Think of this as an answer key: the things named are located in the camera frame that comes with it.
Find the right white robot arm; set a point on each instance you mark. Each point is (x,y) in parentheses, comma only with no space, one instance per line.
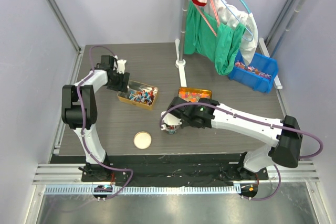
(282,141)

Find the clear glass jar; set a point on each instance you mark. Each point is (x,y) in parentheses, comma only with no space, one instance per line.
(172,129)

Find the blue plastic bin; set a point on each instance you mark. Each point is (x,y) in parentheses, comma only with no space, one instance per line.
(258,75)

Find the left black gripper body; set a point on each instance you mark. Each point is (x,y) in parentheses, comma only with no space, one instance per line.
(117,84)

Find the green cloth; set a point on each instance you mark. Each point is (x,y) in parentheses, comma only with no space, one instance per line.
(220,44)

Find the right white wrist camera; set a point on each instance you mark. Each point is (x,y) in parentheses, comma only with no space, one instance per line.
(169,119)

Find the white slotted cable duct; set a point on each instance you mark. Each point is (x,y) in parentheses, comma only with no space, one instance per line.
(104,190)

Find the round wooden jar lid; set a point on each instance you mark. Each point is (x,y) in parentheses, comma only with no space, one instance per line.
(142,140)

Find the white cloth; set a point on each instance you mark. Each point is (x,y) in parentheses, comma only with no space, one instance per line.
(231,16)

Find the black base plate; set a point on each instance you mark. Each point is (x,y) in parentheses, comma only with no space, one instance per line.
(189,170)

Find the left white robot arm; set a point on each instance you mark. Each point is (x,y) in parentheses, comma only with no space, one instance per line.
(79,109)

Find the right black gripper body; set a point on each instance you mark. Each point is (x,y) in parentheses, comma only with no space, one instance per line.
(184,121)

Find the gold tin of gummy candies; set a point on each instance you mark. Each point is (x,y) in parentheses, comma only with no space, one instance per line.
(193,94)

